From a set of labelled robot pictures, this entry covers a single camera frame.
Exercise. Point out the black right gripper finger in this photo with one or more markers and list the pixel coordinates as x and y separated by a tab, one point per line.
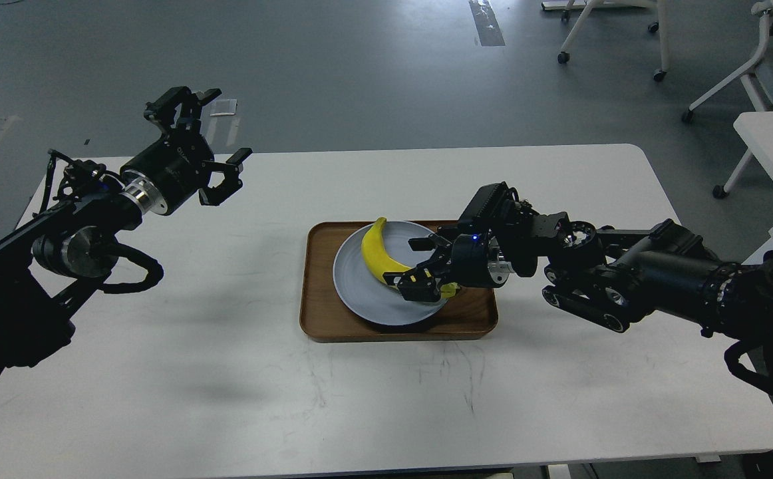
440	243
427	282

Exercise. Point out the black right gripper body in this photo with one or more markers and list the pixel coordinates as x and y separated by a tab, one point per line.
476	260

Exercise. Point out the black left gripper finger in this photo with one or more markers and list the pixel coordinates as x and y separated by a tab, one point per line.
177	113
231	181

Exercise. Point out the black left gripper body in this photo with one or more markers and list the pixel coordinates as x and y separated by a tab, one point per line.
174	167

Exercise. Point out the light blue plate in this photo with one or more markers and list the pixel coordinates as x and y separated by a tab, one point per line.
368	297

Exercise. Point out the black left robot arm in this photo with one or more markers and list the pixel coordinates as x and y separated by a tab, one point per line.
51	265

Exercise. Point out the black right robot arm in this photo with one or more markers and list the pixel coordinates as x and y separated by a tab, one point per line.
613	278

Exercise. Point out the brown wooden tray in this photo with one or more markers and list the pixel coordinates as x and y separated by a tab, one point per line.
468	316

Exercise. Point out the white rolling chair base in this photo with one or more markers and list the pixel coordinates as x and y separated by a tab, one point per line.
606	25

